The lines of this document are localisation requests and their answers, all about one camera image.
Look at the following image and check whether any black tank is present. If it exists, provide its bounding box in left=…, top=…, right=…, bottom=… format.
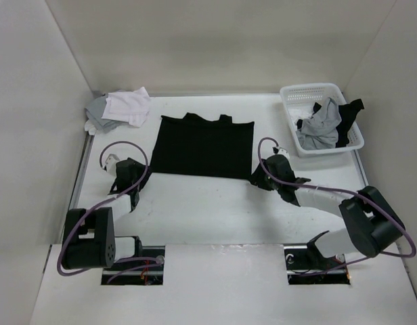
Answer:
left=150, top=113, right=255, bottom=179
left=313, top=99, right=364, bottom=148

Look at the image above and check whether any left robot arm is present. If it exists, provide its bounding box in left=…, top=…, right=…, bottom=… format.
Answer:
left=60, top=158, right=152, bottom=271

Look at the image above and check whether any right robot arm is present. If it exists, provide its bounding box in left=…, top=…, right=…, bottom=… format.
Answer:
left=250, top=154, right=405, bottom=268

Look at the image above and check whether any grey tank top in basket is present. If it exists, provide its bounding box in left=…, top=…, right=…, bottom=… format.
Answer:
left=296, top=97, right=342, bottom=150

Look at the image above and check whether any folded white tank top underneath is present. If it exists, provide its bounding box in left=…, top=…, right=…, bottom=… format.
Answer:
left=84, top=120, right=97, bottom=136

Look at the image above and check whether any folded grey tank top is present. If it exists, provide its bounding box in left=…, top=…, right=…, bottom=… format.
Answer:
left=85, top=95, right=122, bottom=133

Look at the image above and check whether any black tank top over rim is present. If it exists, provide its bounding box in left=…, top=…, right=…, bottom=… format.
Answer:
left=313, top=99, right=364, bottom=148

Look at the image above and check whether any white plastic laundry basket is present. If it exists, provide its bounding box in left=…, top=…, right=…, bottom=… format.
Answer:
left=280, top=83, right=364, bottom=158

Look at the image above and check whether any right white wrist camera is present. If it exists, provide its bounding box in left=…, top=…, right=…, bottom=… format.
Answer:
left=272, top=146, right=290, bottom=159

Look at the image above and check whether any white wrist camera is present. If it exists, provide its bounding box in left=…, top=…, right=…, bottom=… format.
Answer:
left=272, top=146, right=290, bottom=159
left=102, top=154, right=120, bottom=176

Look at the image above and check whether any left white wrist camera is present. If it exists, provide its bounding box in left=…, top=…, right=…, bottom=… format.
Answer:
left=102, top=154, right=120, bottom=176

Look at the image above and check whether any left metal table rail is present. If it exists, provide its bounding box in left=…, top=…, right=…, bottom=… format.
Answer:
left=68, top=133, right=93, bottom=210

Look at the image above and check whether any metal table rail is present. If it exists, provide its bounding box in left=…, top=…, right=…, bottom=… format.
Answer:
left=352, top=150, right=370, bottom=186
left=68, top=133, right=93, bottom=210

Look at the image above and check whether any right metal table rail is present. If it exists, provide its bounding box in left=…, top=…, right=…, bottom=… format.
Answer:
left=352, top=150, right=370, bottom=186

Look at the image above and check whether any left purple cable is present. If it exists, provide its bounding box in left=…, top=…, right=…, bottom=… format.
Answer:
left=56, top=140, right=162, bottom=284

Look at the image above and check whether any purple cable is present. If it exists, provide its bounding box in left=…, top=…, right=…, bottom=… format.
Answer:
left=257, top=137, right=417, bottom=272
left=56, top=140, right=162, bottom=284

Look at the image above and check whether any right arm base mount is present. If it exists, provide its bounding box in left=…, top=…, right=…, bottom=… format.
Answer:
left=284, top=231, right=350, bottom=285

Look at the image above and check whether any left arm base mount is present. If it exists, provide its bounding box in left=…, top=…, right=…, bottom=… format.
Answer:
left=101, top=260, right=164, bottom=286

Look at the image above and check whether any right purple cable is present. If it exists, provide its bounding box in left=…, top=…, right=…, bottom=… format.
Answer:
left=257, top=137, right=417, bottom=272

